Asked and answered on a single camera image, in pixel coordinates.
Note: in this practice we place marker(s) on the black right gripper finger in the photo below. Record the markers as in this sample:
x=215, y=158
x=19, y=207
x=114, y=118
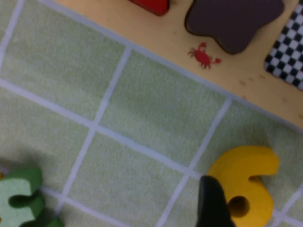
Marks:
x=210, y=203

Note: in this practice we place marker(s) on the colourful wooden puzzle board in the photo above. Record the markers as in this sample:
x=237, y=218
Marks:
x=180, y=30

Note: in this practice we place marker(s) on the green checked tablecloth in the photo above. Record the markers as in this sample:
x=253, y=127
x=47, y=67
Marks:
x=71, y=94

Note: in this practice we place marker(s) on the green number three piece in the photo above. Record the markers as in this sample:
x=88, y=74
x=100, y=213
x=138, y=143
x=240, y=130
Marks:
x=16, y=189

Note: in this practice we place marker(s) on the brown star piece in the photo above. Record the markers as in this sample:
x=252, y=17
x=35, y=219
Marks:
x=232, y=21

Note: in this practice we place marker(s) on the red triangle piece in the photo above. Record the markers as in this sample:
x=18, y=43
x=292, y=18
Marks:
x=151, y=6

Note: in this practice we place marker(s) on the yellow number six piece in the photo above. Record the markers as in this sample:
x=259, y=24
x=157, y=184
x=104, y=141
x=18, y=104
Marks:
x=241, y=170

